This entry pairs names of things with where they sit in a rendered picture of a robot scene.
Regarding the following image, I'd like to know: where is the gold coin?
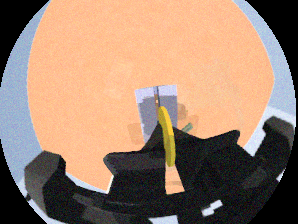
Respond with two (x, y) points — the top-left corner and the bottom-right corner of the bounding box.
(158, 107), (176, 168)

